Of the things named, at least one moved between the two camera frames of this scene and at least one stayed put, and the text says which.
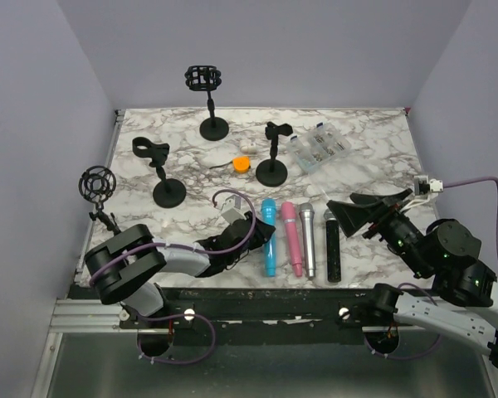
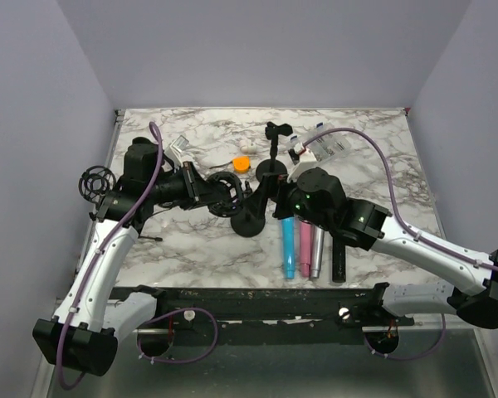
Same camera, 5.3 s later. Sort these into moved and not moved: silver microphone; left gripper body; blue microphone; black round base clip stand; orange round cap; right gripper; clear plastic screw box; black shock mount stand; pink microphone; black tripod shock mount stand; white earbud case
Moved: blue microphone; silver microphone; left gripper body; black shock mount stand; right gripper; pink microphone
Not moved: black tripod shock mount stand; orange round cap; black round base clip stand; clear plastic screw box; white earbud case
